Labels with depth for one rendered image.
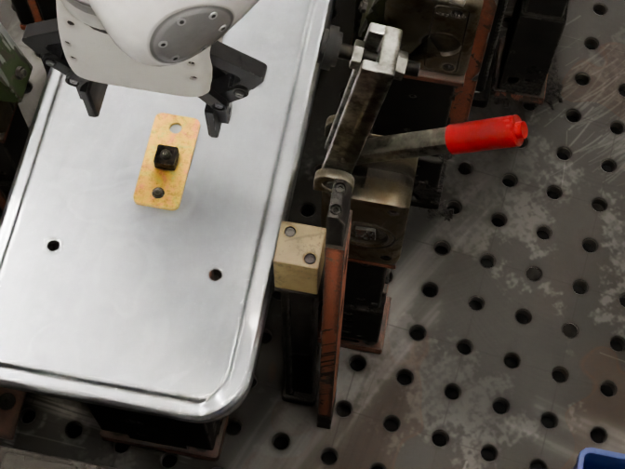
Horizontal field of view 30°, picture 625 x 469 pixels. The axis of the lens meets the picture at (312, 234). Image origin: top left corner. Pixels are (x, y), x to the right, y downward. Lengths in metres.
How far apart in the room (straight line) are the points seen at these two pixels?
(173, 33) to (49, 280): 0.37
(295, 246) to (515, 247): 0.46
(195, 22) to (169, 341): 0.35
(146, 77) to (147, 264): 0.18
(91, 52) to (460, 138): 0.26
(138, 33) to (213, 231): 0.35
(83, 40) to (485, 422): 0.61
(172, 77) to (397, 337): 0.51
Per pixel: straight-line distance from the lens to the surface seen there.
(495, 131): 0.81
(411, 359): 1.20
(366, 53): 0.75
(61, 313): 0.91
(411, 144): 0.84
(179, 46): 0.61
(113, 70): 0.80
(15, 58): 1.01
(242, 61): 0.79
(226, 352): 0.89
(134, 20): 0.60
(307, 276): 0.85
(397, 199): 0.88
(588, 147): 1.33
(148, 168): 0.95
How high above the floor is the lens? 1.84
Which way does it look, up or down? 66 degrees down
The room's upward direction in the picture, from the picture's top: 1 degrees clockwise
